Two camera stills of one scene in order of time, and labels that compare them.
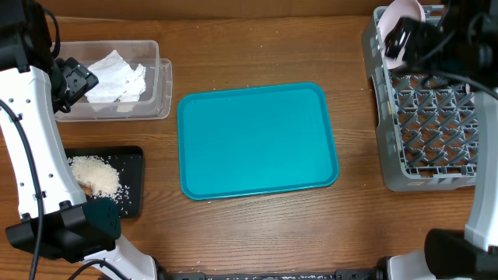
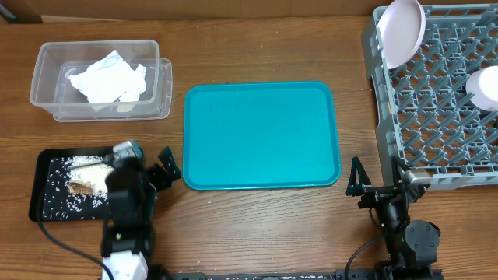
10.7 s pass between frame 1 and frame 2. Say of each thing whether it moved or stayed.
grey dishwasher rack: stayed
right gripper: moved
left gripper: moved
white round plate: stayed
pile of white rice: stayed
